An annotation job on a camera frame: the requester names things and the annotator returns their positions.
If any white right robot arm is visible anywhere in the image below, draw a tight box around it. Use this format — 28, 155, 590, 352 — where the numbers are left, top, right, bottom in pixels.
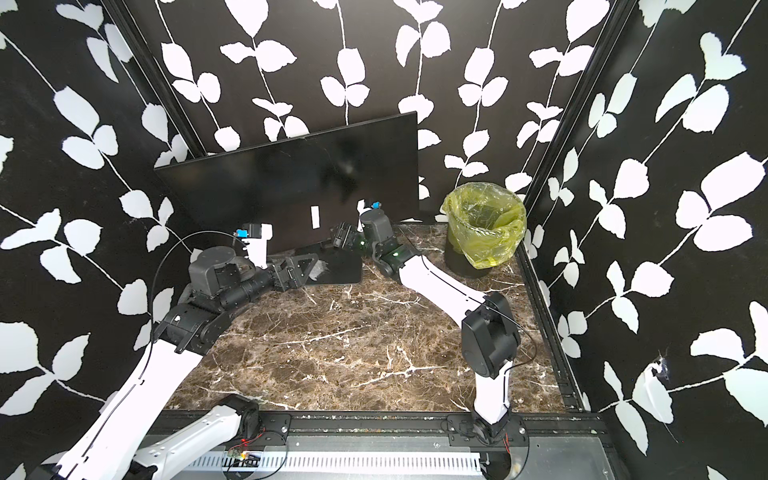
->
331, 209, 521, 445

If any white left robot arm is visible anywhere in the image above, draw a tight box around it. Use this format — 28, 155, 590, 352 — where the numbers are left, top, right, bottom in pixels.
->
29, 246, 318, 479

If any black monitor stand base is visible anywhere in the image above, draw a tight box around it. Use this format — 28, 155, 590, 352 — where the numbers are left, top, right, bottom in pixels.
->
307, 245, 362, 285

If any black flat monitor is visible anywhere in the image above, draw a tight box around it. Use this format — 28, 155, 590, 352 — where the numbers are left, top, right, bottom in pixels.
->
156, 113, 419, 253

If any black waste bin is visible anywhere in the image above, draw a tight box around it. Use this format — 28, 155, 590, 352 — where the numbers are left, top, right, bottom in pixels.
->
444, 236, 491, 279

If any yellow-green bin liner bag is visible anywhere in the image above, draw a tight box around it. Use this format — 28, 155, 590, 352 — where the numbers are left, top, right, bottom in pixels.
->
441, 182, 527, 270

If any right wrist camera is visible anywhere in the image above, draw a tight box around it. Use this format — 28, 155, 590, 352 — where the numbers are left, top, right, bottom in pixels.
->
357, 200, 384, 232

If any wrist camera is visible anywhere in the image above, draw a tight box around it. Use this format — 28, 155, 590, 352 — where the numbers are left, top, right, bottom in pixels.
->
235, 223, 273, 269
357, 200, 384, 232

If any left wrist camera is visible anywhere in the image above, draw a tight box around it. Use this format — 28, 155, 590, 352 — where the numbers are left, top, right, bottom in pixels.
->
235, 223, 273, 269

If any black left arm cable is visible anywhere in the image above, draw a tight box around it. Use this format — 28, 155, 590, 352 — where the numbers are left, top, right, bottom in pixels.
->
148, 230, 238, 337

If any white perforated cable tray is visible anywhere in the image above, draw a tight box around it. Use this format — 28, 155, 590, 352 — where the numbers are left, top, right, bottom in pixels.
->
183, 451, 481, 476

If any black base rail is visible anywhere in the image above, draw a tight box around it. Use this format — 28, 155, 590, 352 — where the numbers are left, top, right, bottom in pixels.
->
149, 410, 607, 451

